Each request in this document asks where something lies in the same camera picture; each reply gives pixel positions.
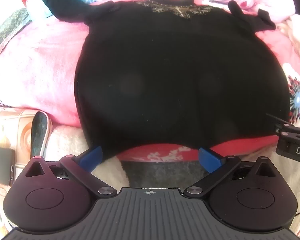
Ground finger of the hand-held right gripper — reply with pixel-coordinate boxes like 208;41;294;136
266;113;300;143

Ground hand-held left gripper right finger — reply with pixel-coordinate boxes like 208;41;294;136
198;147;277;198

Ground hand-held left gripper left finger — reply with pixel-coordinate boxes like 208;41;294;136
25;145;117;198

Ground black sweater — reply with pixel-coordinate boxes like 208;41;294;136
41;0;290;155

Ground white fleece garment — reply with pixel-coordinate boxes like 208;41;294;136
49;124;300;240

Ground grey pants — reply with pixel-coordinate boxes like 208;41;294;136
120;160;208;188

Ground dark green slipper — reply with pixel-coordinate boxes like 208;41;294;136
31;111;53;159

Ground black smartphone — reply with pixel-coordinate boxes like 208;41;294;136
0;147;15;187

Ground pink floral blanket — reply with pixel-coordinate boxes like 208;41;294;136
0;5;300;165

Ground green patterned cloth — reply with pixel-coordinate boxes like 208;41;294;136
0;7;32;58

